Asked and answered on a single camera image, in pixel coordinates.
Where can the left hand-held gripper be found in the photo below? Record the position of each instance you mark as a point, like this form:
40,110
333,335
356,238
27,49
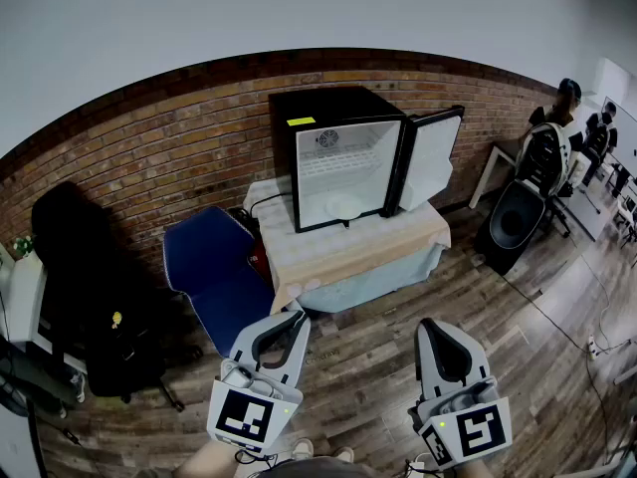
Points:
244,416

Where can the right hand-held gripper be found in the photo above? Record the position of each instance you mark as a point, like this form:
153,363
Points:
478,431

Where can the white plate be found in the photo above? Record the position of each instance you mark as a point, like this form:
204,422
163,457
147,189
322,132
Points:
342,208

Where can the black mini fridge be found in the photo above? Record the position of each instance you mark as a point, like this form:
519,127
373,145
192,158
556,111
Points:
338,105

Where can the person's left forearm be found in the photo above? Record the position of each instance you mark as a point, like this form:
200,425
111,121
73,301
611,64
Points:
209,463

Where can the person's right forearm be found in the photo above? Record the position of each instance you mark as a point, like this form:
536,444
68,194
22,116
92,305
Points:
475,470

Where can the red box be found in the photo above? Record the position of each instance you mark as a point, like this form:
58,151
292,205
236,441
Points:
259,264

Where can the person's left shoe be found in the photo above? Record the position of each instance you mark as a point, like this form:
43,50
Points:
302,450

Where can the person's shoe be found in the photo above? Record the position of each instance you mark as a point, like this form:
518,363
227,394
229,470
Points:
342,455
302,450

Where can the blue chair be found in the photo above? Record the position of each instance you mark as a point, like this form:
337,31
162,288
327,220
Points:
214,262

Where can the pale blue table skirt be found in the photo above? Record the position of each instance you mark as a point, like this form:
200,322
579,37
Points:
378,282

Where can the beige tablecloth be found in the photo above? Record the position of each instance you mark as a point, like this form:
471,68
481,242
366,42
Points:
348,252

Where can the person's right shoe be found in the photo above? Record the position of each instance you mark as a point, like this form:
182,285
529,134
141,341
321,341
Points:
342,455

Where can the white power strip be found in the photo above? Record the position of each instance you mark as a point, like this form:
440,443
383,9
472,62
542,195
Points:
592,347

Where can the yellow charm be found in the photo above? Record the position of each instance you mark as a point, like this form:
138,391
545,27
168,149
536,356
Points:
117,319

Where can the yellow sticker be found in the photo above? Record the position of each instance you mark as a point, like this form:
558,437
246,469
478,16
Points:
300,121

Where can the white cabinet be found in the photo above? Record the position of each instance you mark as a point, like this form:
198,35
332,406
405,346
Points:
25,297

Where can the small green plant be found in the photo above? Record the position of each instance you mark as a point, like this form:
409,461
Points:
23,246

